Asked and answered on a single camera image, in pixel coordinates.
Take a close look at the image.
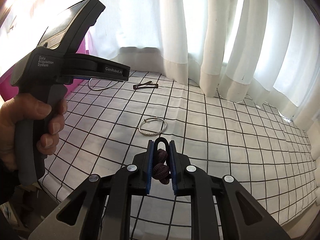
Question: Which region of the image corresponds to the pink plastic bin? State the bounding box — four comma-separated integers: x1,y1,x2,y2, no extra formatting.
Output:
1,35,94,105

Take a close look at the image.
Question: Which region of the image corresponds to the white sheer curtain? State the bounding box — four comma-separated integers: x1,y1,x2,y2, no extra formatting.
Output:
0,0,320,131

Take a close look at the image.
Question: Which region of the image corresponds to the black bobby pin clip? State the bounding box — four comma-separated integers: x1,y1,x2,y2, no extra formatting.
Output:
133,81,158,90

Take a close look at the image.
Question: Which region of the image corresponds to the dark braided hair clip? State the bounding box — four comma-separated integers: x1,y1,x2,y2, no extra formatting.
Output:
152,137,171,185

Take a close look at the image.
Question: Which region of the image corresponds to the silver bangle with clasp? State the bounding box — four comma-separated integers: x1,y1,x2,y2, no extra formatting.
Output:
138,116,168,137

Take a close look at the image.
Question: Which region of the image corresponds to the large silver bangle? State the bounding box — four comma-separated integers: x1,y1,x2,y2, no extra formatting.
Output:
87,79,119,92

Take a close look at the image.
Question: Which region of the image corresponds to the person's left hand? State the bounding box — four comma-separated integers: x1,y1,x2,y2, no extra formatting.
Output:
1,93,67,171

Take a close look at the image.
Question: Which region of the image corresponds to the white checkered tablecloth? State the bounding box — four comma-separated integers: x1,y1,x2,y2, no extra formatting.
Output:
41,72,319,238

